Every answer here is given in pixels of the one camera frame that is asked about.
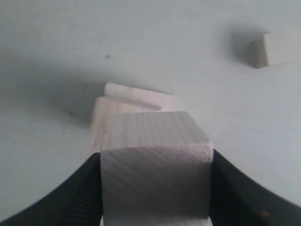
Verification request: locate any second largest wooden cube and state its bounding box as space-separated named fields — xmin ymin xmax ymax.
xmin=88 ymin=96 xmax=161 ymax=155

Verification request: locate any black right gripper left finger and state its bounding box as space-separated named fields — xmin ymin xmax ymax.
xmin=0 ymin=153 xmax=103 ymax=226

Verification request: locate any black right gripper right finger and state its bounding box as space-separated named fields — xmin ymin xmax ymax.
xmin=209 ymin=151 xmax=301 ymax=226

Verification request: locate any smallest wooden cube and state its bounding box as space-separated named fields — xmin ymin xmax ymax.
xmin=251 ymin=31 xmax=301 ymax=69

